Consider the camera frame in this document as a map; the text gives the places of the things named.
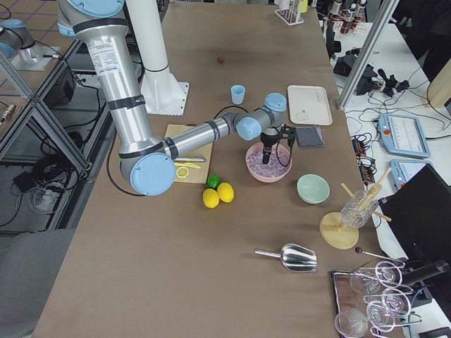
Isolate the clear glass mug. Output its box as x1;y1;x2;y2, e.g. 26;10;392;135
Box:
340;190;378;229

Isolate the lemon half slice right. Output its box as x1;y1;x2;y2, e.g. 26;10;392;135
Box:
176;166;190;179

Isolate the cream rabbit tray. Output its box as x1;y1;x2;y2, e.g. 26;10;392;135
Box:
288;84;333;126

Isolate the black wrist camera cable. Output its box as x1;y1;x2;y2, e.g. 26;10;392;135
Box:
271;123;293;168

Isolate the metal ice scoop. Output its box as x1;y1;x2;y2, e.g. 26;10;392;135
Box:
254;243;318;273

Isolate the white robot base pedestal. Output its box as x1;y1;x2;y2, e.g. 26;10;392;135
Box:
126;0;189;115

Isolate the black laptop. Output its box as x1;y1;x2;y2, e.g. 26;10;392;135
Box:
380;164;450;262

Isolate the yellow plastic knife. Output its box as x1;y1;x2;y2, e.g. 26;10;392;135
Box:
175;162;202;169

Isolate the aluminium frame post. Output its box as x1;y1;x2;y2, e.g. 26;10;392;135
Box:
337;0;399;111

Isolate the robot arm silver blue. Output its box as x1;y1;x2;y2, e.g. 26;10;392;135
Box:
58;1;287;196

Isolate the yellow lemon right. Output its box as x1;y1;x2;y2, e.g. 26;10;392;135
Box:
216;182;235;203

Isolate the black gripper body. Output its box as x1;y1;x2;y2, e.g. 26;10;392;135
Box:
260;127;279;155

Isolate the blue teach pendant near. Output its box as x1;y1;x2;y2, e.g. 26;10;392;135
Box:
389;159;431;190

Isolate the wine glass rack tray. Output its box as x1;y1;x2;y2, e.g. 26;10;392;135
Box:
331;261;422;337

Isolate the white wire cup rack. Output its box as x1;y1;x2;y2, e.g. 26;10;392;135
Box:
275;0;304;26

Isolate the yellow lemon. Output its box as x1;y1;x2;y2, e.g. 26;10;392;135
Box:
202;188;219;208
216;182;235;203

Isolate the wooden cup tree stand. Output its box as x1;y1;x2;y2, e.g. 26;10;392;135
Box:
320;168;392;249

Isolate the green lime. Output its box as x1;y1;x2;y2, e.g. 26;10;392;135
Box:
207;174;222;189

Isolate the pink bowl of ice cubes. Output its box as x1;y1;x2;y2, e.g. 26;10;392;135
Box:
245;142;292;183

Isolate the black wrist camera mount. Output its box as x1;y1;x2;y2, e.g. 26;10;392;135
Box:
279;125;296;148

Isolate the blue teach pendant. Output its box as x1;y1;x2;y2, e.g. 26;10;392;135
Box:
389;159;431;190
378;113;431;158

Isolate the wooden cutting board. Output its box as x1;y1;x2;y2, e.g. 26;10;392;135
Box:
165;124;213;184

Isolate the yellow lemon left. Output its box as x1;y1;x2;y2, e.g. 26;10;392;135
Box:
202;188;219;208

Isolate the green empty bowl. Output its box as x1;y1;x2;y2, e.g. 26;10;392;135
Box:
297;174;330;204

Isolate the blue teach pendant far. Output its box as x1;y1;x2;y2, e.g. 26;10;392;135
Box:
378;113;431;158

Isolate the grey folded cloth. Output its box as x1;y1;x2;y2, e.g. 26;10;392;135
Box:
296;125;324;147

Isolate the light blue plastic cup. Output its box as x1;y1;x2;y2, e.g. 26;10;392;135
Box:
230;84;246;105

